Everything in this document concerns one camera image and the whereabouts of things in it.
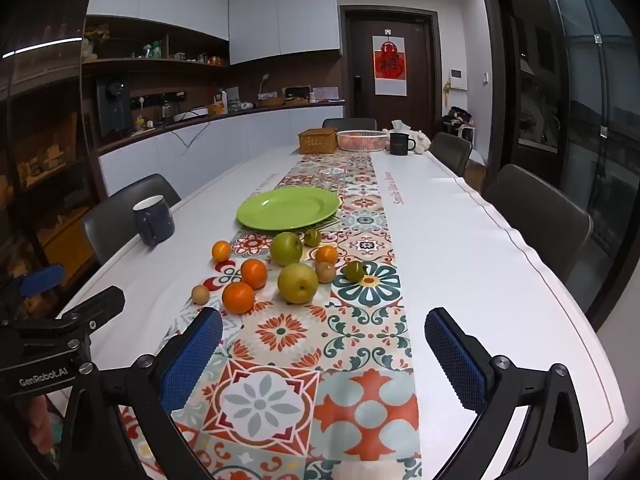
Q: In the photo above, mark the white upper cabinets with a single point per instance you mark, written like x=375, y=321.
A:
x=280, y=15

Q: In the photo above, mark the green plate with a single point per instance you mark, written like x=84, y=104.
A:
x=290, y=207

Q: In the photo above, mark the patterned table runner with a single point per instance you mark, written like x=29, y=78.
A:
x=350, y=360

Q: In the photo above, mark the small green fruit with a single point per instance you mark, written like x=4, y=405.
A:
x=312, y=237
x=355, y=271

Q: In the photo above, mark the white counter cabinets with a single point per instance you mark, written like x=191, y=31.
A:
x=240, y=135

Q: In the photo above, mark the orange container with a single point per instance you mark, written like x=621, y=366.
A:
x=215, y=109

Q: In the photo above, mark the black mug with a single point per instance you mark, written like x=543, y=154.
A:
x=400, y=144

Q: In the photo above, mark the black wall appliance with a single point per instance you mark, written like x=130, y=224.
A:
x=112, y=105

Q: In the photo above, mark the white soft toy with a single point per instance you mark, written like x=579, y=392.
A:
x=422, y=142

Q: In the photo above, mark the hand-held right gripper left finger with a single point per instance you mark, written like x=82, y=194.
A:
x=192, y=360

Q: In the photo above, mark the glass sliding door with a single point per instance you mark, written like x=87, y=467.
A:
x=590, y=110

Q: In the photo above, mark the white tissue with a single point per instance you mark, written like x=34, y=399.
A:
x=402, y=126

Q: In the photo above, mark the dark wooden door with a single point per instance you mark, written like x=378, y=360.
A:
x=420, y=60

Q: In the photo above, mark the orange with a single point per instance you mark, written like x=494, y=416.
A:
x=326, y=255
x=254, y=273
x=238, y=297
x=221, y=250

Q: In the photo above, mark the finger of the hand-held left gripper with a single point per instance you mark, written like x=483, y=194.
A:
x=42, y=280
x=100, y=302

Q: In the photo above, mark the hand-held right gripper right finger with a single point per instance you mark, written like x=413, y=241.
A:
x=455, y=360

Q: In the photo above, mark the black door lock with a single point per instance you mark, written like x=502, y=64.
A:
x=358, y=90

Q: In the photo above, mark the small brown fruit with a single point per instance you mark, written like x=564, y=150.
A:
x=200, y=294
x=325, y=272

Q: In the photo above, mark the stool with bags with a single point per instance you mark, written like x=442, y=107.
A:
x=459, y=120

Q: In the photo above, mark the red and white door poster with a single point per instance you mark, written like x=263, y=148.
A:
x=390, y=72

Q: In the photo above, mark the white wall panel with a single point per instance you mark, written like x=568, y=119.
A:
x=457, y=80

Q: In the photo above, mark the dark blue mug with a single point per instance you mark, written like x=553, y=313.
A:
x=152, y=222

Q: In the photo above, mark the white plastic basket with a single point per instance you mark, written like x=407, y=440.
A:
x=362, y=141

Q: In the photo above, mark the grey chair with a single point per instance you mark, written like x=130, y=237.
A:
x=540, y=220
x=120, y=210
x=450, y=152
x=350, y=123

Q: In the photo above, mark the green apple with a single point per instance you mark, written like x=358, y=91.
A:
x=298, y=283
x=286, y=248

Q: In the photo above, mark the wicker box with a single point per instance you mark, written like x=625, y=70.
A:
x=317, y=141

